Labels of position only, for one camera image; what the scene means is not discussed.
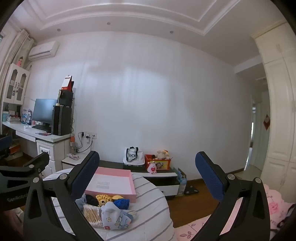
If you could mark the black computer monitor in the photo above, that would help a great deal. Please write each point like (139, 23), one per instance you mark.
(44, 111)

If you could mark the pink heart plush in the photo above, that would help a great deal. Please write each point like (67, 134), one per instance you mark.
(152, 168)

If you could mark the white door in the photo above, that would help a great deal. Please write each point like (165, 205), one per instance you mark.
(262, 139)

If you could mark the black bathroom scale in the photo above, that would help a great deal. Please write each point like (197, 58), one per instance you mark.
(191, 190)

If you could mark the red folder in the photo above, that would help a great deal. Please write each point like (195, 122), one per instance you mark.
(67, 83)

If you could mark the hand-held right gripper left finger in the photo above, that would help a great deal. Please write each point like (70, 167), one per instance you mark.
(83, 176)

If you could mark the black white tv bench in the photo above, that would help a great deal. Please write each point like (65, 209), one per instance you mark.
(161, 178)

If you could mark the white glass-door cabinet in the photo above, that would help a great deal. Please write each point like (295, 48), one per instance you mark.
(16, 83)

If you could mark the white wardrobe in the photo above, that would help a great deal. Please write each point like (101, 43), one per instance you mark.
(279, 104)

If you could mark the beige curtain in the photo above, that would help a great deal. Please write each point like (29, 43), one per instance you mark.
(16, 46)

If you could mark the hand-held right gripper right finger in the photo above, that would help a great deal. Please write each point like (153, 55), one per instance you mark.
(209, 178)

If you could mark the small pink doll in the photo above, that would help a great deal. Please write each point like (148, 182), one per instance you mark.
(20, 62)

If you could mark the pink floral bedsheet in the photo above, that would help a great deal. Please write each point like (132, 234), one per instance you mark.
(275, 206)

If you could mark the stack of books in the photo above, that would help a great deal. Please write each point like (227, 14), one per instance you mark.
(13, 119)

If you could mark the white air conditioner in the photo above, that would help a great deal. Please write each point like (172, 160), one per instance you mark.
(42, 52)

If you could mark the light blue printed face mask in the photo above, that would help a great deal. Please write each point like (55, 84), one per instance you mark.
(115, 217)

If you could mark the pink cardboard box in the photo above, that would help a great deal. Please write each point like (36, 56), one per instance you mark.
(111, 183)

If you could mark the white desk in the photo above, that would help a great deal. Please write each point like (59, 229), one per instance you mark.
(53, 148)

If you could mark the yellow crochet fish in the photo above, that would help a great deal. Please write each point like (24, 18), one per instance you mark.
(104, 199)

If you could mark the bag of cotton swabs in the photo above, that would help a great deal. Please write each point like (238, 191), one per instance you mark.
(91, 215)

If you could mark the black keyboard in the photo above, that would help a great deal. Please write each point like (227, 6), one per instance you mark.
(41, 128)

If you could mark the white side table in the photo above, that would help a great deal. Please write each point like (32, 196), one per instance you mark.
(71, 162)

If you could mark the wall power outlet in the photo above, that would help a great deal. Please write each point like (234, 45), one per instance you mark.
(89, 135)

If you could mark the white striped quilt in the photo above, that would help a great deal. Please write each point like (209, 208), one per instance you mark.
(148, 208)

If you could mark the blue white packets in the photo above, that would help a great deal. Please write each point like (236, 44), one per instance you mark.
(26, 117)

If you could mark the beige plush toy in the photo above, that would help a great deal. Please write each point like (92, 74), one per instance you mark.
(161, 154)

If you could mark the white tote bag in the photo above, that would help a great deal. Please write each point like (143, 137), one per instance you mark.
(134, 156)

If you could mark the black office chair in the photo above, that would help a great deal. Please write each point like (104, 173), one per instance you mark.
(5, 141)

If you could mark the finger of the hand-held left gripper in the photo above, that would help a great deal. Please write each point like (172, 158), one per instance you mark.
(39, 160)

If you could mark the blue carton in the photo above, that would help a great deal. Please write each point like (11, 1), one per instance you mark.
(181, 183)

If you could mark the red door ornament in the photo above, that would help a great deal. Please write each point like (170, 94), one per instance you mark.
(267, 122)

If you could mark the black computer tower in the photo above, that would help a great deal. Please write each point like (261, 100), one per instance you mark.
(61, 120)

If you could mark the navy scrunchie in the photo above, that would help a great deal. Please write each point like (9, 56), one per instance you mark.
(92, 200)

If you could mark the black speaker box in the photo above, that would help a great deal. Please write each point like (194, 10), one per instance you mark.
(67, 98)

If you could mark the red toy box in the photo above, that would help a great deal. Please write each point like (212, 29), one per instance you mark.
(159, 165)

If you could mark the pink patterned case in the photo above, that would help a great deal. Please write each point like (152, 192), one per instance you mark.
(72, 156)

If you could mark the blue knitted cloth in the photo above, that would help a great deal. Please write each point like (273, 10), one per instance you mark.
(121, 204)

